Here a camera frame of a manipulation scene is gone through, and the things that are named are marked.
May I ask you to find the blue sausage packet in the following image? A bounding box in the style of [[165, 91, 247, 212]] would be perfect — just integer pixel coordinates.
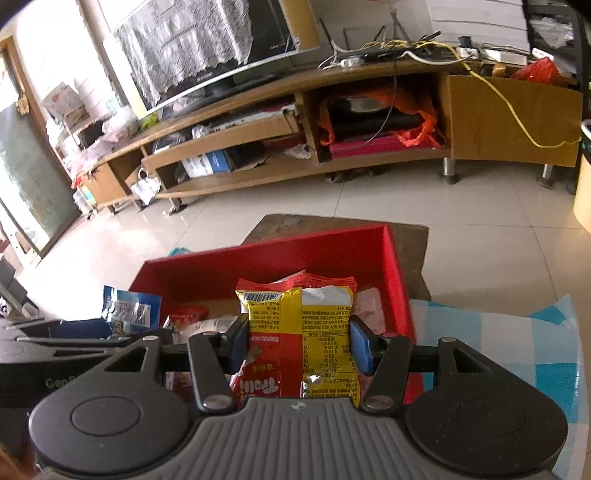
[[102, 285, 163, 338]]

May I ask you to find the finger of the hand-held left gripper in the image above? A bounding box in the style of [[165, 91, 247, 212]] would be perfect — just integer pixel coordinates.
[[16, 318, 139, 347]]

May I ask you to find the blue white checkered tablecloth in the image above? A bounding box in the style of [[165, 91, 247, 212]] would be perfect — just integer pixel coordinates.
[[168, 247, 583, 480]]

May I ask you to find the white lace cloth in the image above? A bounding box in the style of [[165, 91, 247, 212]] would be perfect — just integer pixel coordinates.
[[113, 0, 254, 107]]

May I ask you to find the red plastic bag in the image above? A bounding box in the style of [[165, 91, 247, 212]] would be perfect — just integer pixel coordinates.
[[510, 58, 562, 84]]

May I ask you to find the blue white carton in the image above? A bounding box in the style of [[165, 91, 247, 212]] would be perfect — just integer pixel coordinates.
[[181, 150, 234, 179]]

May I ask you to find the red cardboard box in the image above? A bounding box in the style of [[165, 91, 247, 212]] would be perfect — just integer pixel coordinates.
[[128, 223, 424, 407]]

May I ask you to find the wooden TV stand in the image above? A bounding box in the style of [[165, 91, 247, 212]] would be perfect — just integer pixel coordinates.
[[74, 58, 585, 217]]

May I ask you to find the magenta flat box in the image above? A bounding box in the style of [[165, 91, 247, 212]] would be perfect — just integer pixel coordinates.
[[329, 131, 447, 158]]

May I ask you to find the silver media player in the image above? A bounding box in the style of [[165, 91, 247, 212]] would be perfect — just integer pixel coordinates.
[[202, 103, 297, 128]]

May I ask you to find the orange plastic bag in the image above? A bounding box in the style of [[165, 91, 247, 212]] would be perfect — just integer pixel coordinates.
[[318, 88, 447, 149]]

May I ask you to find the yellow snack packet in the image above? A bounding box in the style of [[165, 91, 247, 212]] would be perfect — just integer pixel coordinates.
[[235, 271, 359, 411]]

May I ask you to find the red snack packet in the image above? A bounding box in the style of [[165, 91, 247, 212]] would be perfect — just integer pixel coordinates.
[[168, 310, 209, 331]]

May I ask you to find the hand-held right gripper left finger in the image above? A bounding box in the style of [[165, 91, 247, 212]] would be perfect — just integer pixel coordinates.
[[93, 316, 252, 413]]

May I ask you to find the yellow cable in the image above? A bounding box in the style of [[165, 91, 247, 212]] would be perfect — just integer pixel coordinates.
[[360, 39, 583, 149]]

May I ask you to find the printed cardboard box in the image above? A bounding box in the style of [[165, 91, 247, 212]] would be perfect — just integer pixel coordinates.
[[41, 82, 91, 136]]

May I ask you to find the black shelf rack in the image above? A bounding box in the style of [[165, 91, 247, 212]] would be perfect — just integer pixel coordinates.
[[525, 0, 591, 85]]

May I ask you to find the flat screen television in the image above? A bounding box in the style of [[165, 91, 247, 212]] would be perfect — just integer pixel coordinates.
[[113, 0, 325, 114]]

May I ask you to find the glass sliding door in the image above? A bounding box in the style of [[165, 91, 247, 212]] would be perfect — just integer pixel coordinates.
[[0, 102, 80, 260]]

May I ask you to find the clear plastic snack packet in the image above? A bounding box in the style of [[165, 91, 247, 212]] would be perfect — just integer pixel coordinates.
[[353, 287, 387, 336]]

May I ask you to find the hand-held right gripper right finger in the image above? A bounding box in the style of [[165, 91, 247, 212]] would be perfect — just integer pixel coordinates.
[[348, 318, 505, 414]]

